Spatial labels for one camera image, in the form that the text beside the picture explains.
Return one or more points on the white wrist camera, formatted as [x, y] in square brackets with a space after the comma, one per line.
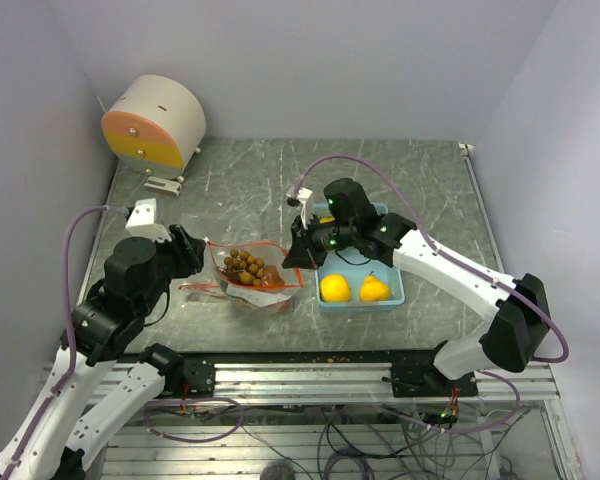
[144, 221]
[303, 199]

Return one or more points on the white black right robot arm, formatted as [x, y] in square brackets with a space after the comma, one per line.
[514, 310]

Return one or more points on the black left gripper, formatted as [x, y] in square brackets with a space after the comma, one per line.
[188, 251]

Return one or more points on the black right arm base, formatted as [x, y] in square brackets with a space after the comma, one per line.
[412, 374]

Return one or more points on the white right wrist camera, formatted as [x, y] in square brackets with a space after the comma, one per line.
[303, 199]

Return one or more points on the white corner clip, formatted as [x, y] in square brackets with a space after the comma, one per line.
[466, 149]

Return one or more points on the brown round fruit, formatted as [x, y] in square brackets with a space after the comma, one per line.
[270, 276]

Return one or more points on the cream cylindrical drawer box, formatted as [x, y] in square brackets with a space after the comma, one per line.
[155, 127]

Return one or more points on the orange fruit left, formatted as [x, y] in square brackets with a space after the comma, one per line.
[335, 288]

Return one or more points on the clear orange zip top bag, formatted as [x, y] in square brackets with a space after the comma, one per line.
[272, 299]

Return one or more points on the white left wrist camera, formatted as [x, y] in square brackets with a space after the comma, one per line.
[144, 221]

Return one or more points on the small white metal bracket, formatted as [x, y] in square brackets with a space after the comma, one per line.
[165, 186]

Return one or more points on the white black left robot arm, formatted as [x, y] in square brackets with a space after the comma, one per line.
[61, 436]

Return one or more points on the orange fruit right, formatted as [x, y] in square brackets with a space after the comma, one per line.
[374, 290]

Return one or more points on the light blue plastic basket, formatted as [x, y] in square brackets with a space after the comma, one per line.
[344, 259]

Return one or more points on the brown longan bunch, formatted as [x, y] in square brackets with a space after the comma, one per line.
[242, 268]

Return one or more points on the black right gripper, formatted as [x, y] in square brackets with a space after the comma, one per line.
[303, 252]

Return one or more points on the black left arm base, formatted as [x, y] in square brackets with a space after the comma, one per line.
[185, 376]

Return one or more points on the orange fruit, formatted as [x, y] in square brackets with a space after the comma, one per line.
[335, 288]
[374, 290]

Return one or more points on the aluminium rail frame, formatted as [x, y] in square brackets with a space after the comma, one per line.
[326, 418]

